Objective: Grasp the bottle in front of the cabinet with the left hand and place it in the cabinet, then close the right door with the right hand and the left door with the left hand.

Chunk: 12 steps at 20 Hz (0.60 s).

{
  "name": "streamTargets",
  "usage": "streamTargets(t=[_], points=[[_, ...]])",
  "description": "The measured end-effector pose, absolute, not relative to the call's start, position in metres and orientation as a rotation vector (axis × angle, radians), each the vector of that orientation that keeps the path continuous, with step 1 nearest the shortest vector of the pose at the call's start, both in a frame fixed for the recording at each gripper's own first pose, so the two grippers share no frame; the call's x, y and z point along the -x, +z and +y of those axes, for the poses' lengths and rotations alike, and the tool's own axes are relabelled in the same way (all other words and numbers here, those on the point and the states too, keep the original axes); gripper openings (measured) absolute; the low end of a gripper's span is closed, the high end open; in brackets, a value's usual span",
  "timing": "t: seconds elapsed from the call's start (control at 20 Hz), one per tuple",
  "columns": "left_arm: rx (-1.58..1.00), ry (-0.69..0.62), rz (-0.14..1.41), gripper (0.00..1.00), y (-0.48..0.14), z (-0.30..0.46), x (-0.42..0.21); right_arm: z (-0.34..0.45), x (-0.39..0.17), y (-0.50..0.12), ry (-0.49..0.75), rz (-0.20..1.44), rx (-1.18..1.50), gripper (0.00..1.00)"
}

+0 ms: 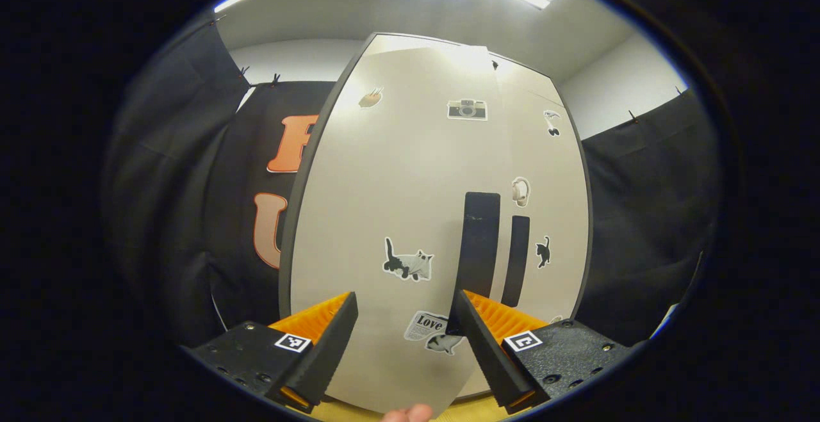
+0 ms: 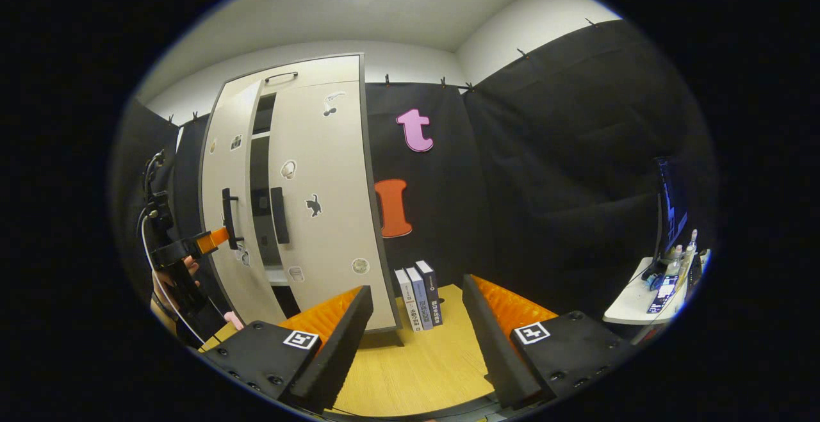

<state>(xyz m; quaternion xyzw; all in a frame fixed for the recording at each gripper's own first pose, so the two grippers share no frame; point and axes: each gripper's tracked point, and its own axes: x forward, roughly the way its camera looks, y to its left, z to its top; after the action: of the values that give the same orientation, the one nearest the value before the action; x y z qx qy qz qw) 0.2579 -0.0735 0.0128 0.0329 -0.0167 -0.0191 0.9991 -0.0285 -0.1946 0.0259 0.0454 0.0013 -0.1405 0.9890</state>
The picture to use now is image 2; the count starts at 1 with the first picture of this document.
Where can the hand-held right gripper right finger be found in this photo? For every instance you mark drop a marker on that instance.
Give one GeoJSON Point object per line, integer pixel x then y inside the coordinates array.
{"type": "Point", "coordinates": [496, 351]}

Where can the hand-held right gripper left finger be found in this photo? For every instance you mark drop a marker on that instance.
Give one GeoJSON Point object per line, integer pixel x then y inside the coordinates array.
{"type": "Point", "coordinates": [339, 345]}

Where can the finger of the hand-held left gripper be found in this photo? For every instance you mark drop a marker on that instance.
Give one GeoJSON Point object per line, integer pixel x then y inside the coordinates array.
{"type": "Point", "coordinates": [211, 240]}

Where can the white cabinet door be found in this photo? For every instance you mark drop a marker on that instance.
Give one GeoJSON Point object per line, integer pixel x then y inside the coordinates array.
{"type": "Point", "coordinates": [333, 243]}
{"type": "Point", "coordinates": [221, 268]}

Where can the white book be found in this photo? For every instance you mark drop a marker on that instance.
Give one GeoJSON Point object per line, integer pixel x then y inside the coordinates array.
{"type": "Point", "coordinates": [408, 303]}

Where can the dark blue book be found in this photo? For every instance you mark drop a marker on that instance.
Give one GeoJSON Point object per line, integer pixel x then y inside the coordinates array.
{"type": "Point", "coordinates": [432, 291]}

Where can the light blue book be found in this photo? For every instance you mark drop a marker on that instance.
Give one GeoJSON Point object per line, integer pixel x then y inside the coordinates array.
{"type": "Point", "coordinates": [421, 299]}

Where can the white and grey cabinet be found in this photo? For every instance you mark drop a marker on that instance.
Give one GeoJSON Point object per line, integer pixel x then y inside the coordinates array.
{"type": "Point", "coordinates": [378, 230]}

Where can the white side table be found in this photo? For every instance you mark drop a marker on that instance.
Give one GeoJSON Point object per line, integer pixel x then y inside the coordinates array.
{"type": "Point", "coordinates": [631, 300]}

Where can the black backdrop cloth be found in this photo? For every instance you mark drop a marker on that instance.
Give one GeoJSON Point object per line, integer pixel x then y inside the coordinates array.
{"type": "Point", "coordinates": [544, 185]}

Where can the black smartphone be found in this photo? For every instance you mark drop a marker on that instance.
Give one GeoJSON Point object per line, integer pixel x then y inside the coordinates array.
{"type": "Point", "coordinates": [663, 295]}

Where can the white cabinet drawer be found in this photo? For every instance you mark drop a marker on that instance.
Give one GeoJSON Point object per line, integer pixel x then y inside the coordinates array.
{"type": "Point", "coordinates": [301, 71]}

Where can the small clear spray bottle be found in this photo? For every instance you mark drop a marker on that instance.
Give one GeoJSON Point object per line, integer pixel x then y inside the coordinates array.
{"type": "Point", "coordinates": [692, 246]}
{"type": "Point", "coordinates": [675, 260]}

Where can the black computer monitor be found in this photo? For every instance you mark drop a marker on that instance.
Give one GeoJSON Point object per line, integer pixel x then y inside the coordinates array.
{"type": "Point", "coordinates": [669, 210]}

